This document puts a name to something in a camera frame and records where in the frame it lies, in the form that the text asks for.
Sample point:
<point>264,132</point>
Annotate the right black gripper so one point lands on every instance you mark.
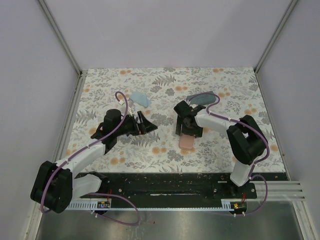
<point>197,132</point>

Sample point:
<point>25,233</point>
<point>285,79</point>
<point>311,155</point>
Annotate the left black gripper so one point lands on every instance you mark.
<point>146,126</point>

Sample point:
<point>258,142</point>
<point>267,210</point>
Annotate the pink glasses case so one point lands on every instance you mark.
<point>186,142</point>

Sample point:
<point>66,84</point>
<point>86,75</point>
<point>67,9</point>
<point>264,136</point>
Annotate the blue-grey glasses case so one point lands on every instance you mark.
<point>204,98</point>

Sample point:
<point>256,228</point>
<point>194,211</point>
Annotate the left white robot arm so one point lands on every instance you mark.
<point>57,183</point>

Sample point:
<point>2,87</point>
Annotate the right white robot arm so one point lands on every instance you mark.
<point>247,141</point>

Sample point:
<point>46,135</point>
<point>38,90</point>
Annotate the blue cloth by pink case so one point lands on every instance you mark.
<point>140,98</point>

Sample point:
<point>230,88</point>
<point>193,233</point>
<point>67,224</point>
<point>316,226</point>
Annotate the floral table mat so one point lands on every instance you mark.
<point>159,150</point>

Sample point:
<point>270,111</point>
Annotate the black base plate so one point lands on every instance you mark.
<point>176,190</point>

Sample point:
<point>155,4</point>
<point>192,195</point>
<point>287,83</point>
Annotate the right white cable duct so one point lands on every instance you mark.
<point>231,204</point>

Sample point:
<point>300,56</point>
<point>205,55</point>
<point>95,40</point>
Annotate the white cable duct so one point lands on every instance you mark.
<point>90,204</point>
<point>231,204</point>

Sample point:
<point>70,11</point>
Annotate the left white cable duct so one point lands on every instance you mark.
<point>90,204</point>

